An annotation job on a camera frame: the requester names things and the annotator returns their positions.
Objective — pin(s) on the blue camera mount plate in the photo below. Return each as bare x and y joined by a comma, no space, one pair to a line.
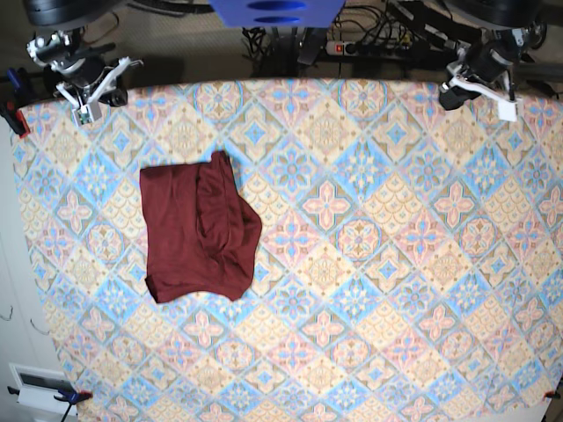
251,13

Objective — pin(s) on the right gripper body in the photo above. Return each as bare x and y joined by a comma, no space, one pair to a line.
82,76

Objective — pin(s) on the white wall outlet box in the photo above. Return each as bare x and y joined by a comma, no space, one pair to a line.
25,376

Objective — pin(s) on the blue orange clamp lower left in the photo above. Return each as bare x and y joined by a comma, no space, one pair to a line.
72,396

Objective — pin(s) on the white power strip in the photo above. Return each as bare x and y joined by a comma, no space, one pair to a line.
357,49

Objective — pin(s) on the orange clamp lower right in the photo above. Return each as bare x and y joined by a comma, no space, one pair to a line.
553,395

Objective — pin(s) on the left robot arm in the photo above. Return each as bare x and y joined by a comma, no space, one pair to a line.
508,30

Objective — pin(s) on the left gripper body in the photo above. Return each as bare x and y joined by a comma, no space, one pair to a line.
485,63

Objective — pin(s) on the blue orange clamp upper left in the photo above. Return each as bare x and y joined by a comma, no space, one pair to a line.
19,94

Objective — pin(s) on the dark red t-shirt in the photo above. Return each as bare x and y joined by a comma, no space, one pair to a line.
202,235

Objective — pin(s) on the blue orange clamp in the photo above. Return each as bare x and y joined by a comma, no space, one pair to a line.
72,396
19,94

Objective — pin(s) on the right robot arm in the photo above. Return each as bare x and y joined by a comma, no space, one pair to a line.
62,44

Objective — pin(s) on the patterned tile tablecloth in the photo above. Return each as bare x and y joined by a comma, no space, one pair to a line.
409,269

